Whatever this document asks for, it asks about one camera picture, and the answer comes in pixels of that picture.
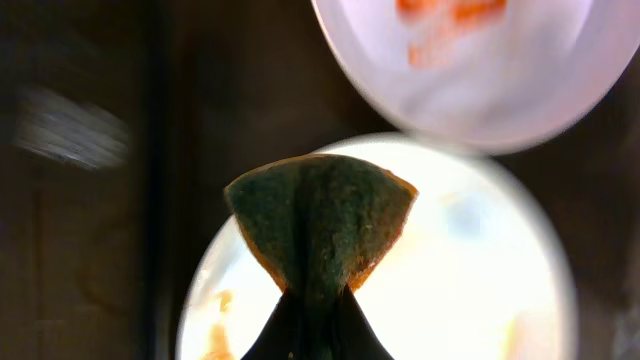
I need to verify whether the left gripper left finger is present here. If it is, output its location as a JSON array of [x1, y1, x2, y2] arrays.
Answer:
[[242, 290, 304, 360]]

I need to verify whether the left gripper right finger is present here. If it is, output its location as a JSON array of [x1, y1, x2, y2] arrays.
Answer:
[[332, 286, 393, 360]]

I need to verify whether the orange green scrub sponge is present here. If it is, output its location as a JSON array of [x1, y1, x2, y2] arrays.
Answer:
[[223, 153, 420, 360]]

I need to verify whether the pale blue plate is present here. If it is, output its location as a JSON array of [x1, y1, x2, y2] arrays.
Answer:
[[175, 133, 578, 360]]

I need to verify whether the white plate top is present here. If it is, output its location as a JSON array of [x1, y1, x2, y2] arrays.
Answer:
[[313, 0, 639, 154]]

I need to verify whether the brown serving tray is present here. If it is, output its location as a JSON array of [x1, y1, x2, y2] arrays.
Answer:
[[155, 1, 639, 359]]

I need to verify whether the black water tray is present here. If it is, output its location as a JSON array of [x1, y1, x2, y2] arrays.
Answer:
[[1, 0, 155, 359]]

